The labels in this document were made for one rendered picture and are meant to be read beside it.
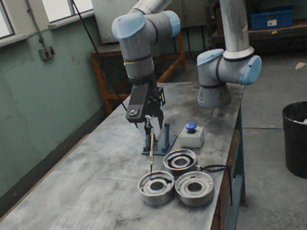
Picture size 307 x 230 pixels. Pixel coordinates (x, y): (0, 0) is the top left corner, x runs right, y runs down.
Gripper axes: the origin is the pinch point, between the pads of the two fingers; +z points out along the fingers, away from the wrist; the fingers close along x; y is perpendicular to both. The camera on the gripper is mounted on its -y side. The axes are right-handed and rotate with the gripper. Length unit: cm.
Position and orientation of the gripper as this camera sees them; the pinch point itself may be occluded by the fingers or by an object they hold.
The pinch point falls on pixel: (152, 139)
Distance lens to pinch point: 83.0
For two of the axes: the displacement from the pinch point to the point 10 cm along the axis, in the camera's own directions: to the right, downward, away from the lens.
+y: 3.5, -4.8, 8.1
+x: -9.2, 0.0, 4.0
